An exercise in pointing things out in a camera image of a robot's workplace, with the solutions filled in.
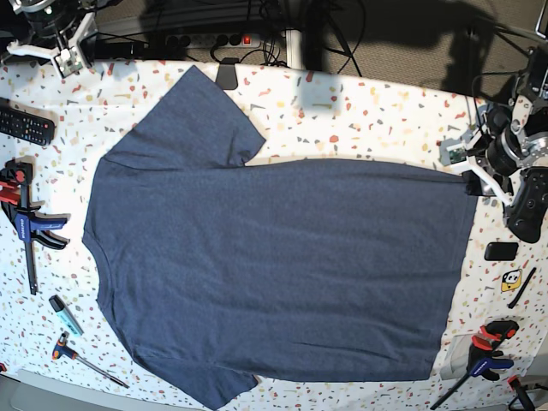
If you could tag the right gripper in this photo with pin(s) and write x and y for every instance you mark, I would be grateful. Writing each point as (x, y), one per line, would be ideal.
(57, 36)

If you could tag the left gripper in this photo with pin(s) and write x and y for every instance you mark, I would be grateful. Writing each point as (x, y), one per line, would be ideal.
(504, 140)

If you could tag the blue-grey T-shirt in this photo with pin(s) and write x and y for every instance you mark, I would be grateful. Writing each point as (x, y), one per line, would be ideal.
(213, 272)

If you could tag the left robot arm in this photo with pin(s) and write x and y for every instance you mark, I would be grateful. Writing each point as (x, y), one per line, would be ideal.
(529, 84)

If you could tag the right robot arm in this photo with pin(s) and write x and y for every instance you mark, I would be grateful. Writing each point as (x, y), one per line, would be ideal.
(55, 4)

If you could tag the black game controller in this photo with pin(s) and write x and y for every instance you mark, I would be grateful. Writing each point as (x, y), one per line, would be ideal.
(525, 216)

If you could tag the black phone-like case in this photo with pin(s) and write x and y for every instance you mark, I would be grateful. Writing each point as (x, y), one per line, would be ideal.
(501, 251)

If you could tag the black TV remote control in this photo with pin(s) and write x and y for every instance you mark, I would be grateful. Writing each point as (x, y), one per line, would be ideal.
(28, 124)

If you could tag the yellow cartoon sticker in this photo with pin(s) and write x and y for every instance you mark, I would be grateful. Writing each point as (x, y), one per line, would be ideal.
(511, 280)

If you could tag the white power strip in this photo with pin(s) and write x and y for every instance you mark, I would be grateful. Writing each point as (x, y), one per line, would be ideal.
(208, 40)

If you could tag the black thin stick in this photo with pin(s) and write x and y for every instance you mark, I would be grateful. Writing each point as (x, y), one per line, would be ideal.
(520, 292)

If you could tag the small blue red bar clamp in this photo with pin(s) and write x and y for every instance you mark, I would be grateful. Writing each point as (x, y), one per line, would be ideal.
(484, 356)

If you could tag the large blue red bar clamp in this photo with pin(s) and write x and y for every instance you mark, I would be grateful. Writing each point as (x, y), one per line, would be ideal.
(16, 181)

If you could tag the red clamp at table edge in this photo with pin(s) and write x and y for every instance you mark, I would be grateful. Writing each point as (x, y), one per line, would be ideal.
(521, 395)

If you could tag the teal highlighter marker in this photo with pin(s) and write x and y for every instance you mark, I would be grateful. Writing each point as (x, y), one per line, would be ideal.
(63, 313)

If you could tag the black table clip mount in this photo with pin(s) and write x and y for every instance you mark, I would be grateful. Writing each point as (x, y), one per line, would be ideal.
(226, 76)

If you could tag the orange blue T-handle screwdriver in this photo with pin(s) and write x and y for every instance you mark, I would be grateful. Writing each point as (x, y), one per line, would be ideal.
(62, 349)

